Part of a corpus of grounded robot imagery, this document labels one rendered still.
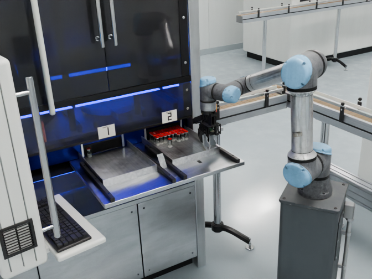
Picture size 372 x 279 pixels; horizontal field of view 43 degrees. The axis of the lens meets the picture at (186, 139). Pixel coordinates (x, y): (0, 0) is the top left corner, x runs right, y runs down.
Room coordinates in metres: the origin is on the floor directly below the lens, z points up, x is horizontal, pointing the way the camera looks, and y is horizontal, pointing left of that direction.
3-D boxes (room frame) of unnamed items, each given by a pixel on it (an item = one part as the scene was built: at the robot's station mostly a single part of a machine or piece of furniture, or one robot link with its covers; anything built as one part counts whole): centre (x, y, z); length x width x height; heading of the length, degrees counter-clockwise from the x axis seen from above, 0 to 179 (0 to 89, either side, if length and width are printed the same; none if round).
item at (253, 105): (2.63, -0.31, 0.92); 0.69 x 0.16 x 0.16; 119
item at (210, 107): (2.03, -0.11, 1.14); 0.08 x 0.08 x 0.05
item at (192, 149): (2.15, 0.03, 0.90); 0.34 x 0.26 x 0.04; 29
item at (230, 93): (1.98, -0.20, 1.22); 0.11 x 0.11 x 0.08; 49
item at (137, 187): (2.00, 0.15, 0.87); 0.70 x 0.48 x 0.02; 119
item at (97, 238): (1.61, 0.57, 0.79); 0.45 x 0.28 x 0.03; 36
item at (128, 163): (1.98, 0.33, 0.90); 0.34 x 0.26 x 0.04; 29
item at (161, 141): (2.22, 0.08, 0.90); 0.18 x 0.02 x 0.05; 119
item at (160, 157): (1.90, 0.09, 0.91); 0.14 x 0.03 x 0.06; 29
